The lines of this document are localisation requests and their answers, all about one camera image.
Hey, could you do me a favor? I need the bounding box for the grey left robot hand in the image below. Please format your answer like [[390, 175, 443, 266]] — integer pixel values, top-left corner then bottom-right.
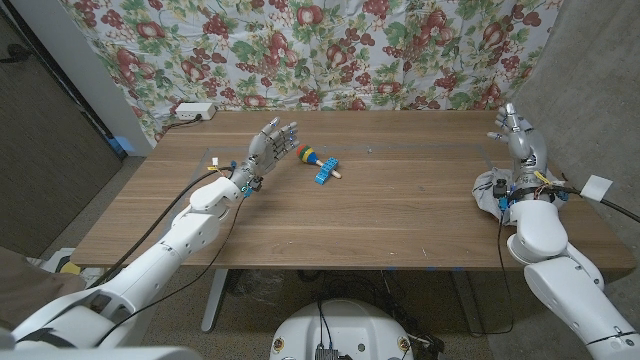
[[230, 116, 300, 194]]

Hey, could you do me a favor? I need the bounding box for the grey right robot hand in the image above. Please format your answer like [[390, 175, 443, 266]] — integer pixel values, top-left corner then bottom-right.
[[487, 102, 564, 191]]

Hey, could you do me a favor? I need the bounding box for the grey shirt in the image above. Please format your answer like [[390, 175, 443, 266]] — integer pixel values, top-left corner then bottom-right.
[[472, 167, 569, 224]]

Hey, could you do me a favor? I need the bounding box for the colourful striped wooden maraca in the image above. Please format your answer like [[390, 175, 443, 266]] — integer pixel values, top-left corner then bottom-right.
[[295, 144, 343, 180]]

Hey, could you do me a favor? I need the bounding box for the blue toy building brick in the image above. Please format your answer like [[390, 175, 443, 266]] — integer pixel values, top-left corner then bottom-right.
[[314, 156, 340, 186]]

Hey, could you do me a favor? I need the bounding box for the white power strip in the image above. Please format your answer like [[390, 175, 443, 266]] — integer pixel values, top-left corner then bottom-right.
[[174, 102, 218, 121]]

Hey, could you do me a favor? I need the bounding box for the floral fruit print backdrop cloth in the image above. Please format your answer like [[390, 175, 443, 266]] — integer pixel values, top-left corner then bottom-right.
[[59, 0, 564, 144]]

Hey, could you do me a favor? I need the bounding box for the blue tape piece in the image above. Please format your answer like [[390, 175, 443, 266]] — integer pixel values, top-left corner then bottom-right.
[[108, 135, 136, 156]]

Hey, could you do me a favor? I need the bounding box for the grey metal table leg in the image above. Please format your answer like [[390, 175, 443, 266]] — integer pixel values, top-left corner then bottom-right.
[[452, 269, 486, 339], [200, 268, 230, 334]]

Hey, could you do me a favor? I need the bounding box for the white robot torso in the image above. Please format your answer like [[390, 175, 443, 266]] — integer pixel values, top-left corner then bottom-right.
[[268, 298, 415, 360]]

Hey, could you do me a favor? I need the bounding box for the dark door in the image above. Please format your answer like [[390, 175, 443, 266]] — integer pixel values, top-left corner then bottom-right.
[[0, 9, 126, 259]]

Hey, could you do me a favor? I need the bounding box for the white yellow black floor machine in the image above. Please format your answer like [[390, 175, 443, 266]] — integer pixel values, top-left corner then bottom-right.
[[29, 247, 109, 281]]

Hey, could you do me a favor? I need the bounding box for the person in brown trousers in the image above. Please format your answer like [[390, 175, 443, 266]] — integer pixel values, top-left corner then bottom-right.
[[0, 247, 86, 331]]

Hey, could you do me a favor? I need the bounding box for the white tape cable tag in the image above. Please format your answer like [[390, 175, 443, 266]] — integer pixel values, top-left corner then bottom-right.
[[579, 174, 614, 203]]

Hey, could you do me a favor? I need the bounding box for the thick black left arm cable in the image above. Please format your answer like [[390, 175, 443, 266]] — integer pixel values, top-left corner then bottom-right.
[[89, 167, 236, 291]]

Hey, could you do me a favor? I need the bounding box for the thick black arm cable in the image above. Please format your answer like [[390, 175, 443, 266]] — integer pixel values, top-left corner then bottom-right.
[[89, 167, 236, 291], [564, 184, 640, 224]]

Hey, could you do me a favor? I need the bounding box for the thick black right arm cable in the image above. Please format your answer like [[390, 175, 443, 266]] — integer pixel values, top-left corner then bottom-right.
[[564, 184, 640, 224]]

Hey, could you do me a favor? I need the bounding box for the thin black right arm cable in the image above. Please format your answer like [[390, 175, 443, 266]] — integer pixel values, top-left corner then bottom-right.
[[469, 209, 516, 336]]

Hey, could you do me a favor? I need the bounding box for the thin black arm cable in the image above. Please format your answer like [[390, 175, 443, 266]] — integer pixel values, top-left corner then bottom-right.
[[97, 197, 246, 347], [469, 209, 516, 336]]

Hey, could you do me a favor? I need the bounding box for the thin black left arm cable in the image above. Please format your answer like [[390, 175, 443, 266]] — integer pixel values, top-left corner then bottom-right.
[[97, 197, 246, 347]]

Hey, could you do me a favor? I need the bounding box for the black door handle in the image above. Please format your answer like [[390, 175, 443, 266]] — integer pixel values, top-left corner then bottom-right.
[[0, 43, 32, 65]]

